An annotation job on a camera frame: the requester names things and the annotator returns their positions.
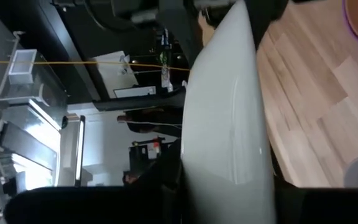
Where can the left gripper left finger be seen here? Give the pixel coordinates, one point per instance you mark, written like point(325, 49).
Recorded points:
point(174, 186)

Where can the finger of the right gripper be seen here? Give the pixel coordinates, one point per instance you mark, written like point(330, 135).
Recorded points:
point(179, 28)
point(266, 18)

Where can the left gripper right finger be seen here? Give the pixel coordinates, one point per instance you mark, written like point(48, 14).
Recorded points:
point(283, 199)

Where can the plain white plate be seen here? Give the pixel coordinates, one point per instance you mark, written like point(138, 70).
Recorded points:
point(228, 124)

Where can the white paper sheet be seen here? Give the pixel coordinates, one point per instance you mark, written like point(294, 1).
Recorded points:
point(113, 71)

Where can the person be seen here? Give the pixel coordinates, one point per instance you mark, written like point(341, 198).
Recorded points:
point(154, 121)

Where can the long ceiling light fixture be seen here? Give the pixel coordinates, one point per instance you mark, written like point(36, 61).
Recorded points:
point(79, 149)

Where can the white translucent box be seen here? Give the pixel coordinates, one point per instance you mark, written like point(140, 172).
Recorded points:
point(22, 67)

